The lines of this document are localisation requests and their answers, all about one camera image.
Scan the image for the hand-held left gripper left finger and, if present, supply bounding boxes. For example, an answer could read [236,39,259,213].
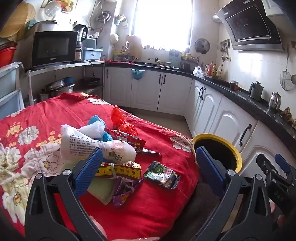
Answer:
[24,147,108,241]

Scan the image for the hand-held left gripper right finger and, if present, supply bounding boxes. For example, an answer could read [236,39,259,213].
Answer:
[194,146,275,241]

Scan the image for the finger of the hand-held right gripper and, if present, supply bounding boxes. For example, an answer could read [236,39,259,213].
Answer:
[256,153,281,184]
[275,153,296,183]

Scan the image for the light green cloth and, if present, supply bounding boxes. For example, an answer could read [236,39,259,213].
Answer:
[87,177,116,206]

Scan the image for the yellow rimmed bin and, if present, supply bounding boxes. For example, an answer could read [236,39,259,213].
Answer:
[192,134,243,179]

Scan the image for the white printed plastic bag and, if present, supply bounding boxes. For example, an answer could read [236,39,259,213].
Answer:
[60,121,137,165]

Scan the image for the yellow red seasoning packet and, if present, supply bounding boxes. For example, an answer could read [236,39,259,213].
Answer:
[95,161,142,180]

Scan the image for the purple wrapper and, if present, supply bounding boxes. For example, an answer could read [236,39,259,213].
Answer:
[112,177,143,208]

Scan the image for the blue towel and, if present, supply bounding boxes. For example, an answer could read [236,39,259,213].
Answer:
[88,115,114,142]

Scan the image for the green snack packet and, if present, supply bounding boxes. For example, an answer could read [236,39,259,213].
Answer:
[143,161,181,190]

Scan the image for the red snack packet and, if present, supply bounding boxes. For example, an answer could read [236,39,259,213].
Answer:
[106,128,147,153]

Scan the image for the red plastic bag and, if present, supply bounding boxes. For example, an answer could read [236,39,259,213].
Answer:
[110,105,138,137]

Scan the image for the dark narrow wrapper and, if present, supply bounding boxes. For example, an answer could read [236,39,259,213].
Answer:
[138,148,162,156]

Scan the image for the person's right hand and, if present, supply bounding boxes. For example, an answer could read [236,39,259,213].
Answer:
[269,201,289,232]

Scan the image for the person's left hand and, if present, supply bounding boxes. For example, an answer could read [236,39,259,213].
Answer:
[89,215,108,241]

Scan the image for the bundle of leaf-wrapped dumplings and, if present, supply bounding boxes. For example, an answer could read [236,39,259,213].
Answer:
[280,107,296,129]

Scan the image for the steel teapot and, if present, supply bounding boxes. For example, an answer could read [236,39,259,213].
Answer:
[268,91,282,112]

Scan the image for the black kitchen countertop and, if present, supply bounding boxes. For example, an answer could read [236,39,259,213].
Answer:
[104,61,296,153]

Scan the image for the red floral blanket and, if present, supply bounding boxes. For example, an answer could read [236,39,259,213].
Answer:
[0,92,200,241]

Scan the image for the grey kettle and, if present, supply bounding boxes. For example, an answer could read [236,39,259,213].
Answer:
[248,81,264,101]

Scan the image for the white kitchen cabinets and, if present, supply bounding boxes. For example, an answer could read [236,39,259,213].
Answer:
[103,66,296,179]

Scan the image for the large steel pot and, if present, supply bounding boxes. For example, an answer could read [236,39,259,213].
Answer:
[46,79,75,97]

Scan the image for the black wok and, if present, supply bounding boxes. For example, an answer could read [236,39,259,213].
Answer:
[83,77,101,86]

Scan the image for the clear plastic bag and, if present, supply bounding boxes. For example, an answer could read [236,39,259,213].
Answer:
[193,66,205,78]

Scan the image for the group of condiment bottles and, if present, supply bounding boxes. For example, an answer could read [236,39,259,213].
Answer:
[205,61,224,78]

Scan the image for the blue hanging door bin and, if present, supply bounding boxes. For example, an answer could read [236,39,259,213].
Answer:
[131,68,146,80]

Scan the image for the teal knife holder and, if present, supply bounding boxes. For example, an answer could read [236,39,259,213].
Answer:
[169,50,183,69]

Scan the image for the plastic drawer cabinet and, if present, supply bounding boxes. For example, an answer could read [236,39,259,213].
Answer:
[0,61,26,119]

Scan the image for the blue plastic storage box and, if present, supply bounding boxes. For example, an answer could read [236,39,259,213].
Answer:
[82,47,103,60]

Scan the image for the hanging steel utensils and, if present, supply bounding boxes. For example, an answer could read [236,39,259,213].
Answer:
[218,39,231,61]

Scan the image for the grey storage box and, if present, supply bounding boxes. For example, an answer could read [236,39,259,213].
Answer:
[82,38,97,49]

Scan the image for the black microwave oven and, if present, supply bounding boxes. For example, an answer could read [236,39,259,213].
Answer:
[31,31,79,68]

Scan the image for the wooden cutting board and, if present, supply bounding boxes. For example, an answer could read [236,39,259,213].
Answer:
[128,35,142,60]

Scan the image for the black blender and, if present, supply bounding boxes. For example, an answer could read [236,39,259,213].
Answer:
[73,24,89,61]

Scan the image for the black range hood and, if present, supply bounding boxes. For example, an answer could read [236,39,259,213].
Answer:
[215,0,285,52]

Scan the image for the red plastic basin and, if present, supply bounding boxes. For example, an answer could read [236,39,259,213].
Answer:
[0,46,18,67]

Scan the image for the white pot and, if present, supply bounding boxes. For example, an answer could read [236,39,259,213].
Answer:
[37,20,58,32]

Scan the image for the kitchen window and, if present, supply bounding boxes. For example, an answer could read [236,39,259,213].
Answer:
[134,0,194,48]

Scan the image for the hanging utensil holder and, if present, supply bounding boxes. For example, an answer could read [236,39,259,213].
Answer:
[114,14,128,28]

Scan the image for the round bamboo tray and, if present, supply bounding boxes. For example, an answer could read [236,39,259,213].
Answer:
[0,2,36,39]

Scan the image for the wire skimmer strainer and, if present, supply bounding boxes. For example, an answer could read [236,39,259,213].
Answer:
[279,45,293,91]

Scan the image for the fruit wall picture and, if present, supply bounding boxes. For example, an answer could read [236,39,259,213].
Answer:
[40,0,75,13]

